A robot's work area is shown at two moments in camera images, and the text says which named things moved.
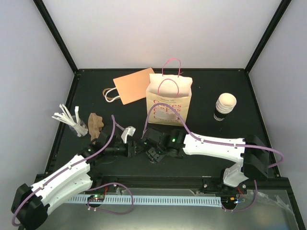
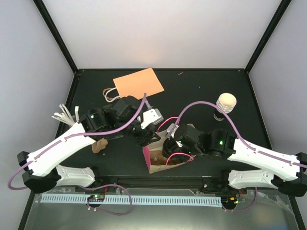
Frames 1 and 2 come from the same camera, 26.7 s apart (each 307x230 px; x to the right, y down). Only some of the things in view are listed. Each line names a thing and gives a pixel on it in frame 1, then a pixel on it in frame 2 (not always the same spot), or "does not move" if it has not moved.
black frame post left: [54, 30] does not move
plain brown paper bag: [129, 88] does not move
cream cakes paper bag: [175, 91] to [156, 143]
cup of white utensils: [76, 124] does not move
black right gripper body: [152, 155] to [194, 151]
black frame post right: [278, 15] does not move
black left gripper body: [130, 153] to [141, 140]
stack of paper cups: [224, 104] does not move
